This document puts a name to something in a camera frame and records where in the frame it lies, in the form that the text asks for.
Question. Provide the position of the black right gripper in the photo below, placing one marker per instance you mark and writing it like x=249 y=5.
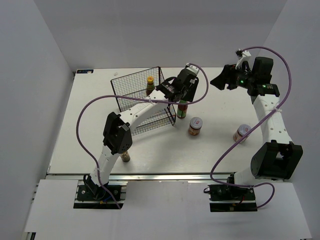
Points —
x=227 y=76

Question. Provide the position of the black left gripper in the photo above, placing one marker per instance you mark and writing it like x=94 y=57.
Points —
x=193 y=88

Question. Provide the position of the green label sauce bottle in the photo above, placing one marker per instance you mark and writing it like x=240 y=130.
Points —
x=182 y=109

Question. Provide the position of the red chili sauce bottle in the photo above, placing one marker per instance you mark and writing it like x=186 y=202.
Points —
x=150 y=85

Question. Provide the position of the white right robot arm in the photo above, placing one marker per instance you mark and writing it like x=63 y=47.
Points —
x=278 y=157

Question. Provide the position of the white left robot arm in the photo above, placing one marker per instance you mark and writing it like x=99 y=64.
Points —
x=117 y=133

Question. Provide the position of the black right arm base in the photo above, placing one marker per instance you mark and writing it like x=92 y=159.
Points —
x=229 y=199

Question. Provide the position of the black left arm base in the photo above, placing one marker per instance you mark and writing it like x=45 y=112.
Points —
x=92 y=196

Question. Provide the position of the orange jar white lid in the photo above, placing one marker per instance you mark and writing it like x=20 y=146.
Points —
x=195 y=126

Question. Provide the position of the black cap pepper shaker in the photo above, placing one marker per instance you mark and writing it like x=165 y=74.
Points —
x=125 y=156

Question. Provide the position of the blue label sticker left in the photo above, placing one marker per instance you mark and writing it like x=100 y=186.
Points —
x=84 y=71

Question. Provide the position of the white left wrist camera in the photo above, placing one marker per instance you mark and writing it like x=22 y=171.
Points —
x=195 y=71

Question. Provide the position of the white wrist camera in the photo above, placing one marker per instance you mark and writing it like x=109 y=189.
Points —
x=195 y=71
x=243 y=59

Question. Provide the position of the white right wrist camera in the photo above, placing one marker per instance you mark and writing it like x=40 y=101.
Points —
x=243 y=59

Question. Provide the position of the aluminium front rail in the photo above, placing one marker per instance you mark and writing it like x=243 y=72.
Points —
x=137 y=177

